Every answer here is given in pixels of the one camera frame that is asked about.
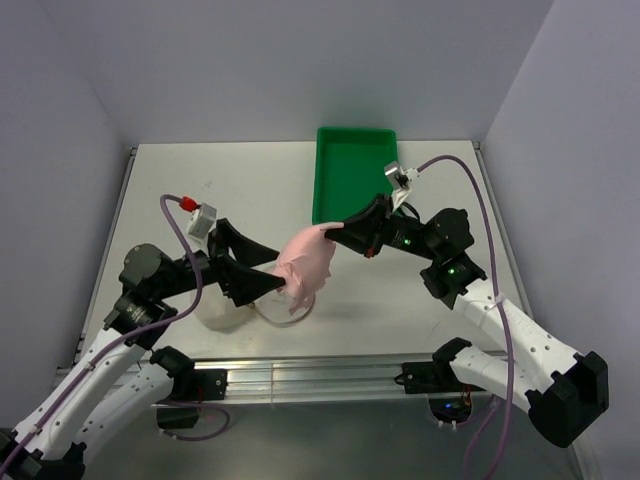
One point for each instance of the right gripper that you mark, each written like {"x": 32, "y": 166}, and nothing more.
{"x": 367, "y": 231}

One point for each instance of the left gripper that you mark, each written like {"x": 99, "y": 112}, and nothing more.
{"x": 243, "y": 283}

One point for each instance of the white mesh laundry bag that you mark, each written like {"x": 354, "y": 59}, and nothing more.
{"x": 219, "y": 313}

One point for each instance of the pink bra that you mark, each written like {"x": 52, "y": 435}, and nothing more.
{"x": 304, "y": 264}

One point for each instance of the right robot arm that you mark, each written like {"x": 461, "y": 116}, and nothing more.
{"x": 562, "y": 390}

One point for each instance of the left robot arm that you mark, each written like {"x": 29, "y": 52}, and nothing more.
{"x": 123, "y": 372}

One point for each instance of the green plastic tray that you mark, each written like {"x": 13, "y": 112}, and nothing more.
{"x": 350, "y": 170}

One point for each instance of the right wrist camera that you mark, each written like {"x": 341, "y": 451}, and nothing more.
{"x": 401, "y": 180}

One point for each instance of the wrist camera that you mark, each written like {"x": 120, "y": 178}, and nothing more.
{"x": 401, "y": 180}
{"x": 201, "y": 222}

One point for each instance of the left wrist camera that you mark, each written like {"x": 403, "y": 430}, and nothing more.
{"x": 201, "y": 222}

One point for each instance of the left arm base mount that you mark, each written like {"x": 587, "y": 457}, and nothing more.
{"x": 186, "y": 403}

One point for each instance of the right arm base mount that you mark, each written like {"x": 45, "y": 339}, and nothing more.
{"x": 421, "y": 378}

